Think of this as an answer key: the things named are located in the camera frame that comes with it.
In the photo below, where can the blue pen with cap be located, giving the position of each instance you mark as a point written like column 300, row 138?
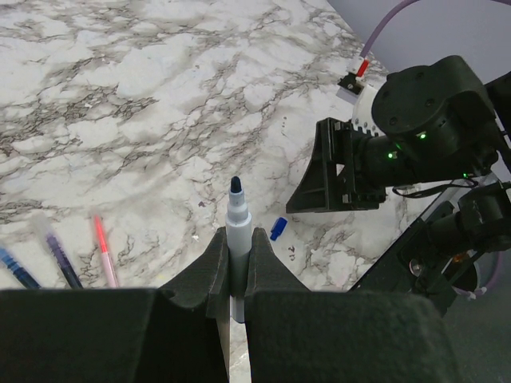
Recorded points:
column 17, row 270

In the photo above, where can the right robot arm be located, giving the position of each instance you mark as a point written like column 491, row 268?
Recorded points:
column 437, row 125

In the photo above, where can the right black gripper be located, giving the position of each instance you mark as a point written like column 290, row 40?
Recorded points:
column 331, row 182

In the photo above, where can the grey pen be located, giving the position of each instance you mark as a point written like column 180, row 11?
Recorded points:
column 238, row 223

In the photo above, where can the red pen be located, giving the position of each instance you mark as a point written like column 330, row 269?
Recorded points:
column 106, row 259

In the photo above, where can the dark blue pen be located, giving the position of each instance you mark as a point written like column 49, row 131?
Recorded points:
column 54, row 247

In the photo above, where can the small blue pen cap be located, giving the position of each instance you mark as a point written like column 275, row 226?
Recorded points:
column 278, row 228

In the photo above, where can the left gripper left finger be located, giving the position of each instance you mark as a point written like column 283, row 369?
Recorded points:
column 178, row 332

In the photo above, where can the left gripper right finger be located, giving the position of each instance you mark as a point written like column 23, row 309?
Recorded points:
column 299, row 335

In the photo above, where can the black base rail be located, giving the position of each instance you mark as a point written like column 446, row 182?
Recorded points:
column 432, row 240

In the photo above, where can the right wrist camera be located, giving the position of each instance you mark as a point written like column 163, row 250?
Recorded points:
column 354, row 89

